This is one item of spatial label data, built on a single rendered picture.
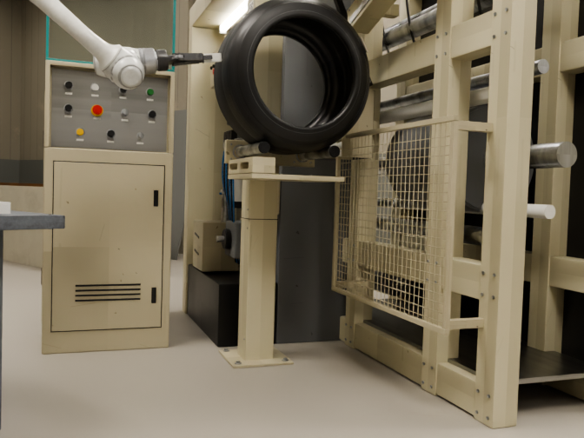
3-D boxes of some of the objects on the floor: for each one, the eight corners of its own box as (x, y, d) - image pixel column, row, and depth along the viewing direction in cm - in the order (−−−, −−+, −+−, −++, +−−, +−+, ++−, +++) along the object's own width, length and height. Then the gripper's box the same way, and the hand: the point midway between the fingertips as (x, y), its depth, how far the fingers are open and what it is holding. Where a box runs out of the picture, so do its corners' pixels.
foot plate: (218, 352, 281) (218, 347, 281) (274, 348, 290) (274, 343, 290) (233, 368, 256) (233, 363, 256) (294, 364, 265) (294, 359, 265)
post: (235, 355, 277) (252, -218, 266) (264, 353, 281) (282, -210, 270) (243, 363, 264) (261, -238, 253) (273, 361, 269) (291, -229, 258)
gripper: (156, 46, 212) (223, 43, 220) (151, 53, 224) (215, 50, 232) (159, 68, 213) (226, 64, 221) (154, 74, 225) (218, 70, 233)
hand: (211, 57), depth 225 cm, fingers closed
